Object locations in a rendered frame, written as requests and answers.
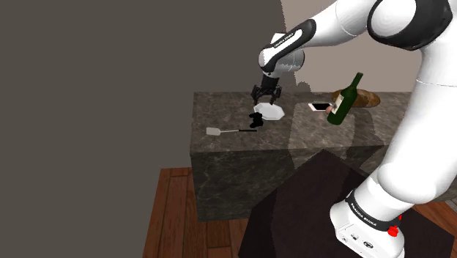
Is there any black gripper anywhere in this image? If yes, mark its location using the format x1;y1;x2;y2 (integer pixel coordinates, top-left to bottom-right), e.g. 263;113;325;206
250;73;282;106

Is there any white octagonal plate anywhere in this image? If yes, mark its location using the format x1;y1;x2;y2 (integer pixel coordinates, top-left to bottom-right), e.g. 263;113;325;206
253;102;286;121

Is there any small black figure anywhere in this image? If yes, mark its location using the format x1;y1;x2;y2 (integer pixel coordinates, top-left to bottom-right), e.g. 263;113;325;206
248;111;264;130

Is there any green wine bottle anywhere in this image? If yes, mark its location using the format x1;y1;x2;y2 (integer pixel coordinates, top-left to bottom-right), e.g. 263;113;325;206
326;72;364;126

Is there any grey marble counter block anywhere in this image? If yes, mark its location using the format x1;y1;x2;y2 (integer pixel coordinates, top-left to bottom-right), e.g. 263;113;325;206
189;91;457;223

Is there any brown bread loaf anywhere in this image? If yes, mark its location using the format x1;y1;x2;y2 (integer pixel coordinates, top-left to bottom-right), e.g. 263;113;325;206
330;88;382;108

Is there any dark robot stand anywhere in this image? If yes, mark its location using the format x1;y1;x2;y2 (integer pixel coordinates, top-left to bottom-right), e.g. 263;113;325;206
238;149;455;258

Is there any white spatula with black handle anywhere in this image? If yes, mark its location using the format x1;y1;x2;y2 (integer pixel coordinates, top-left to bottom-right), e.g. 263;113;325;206
206;127;258;136

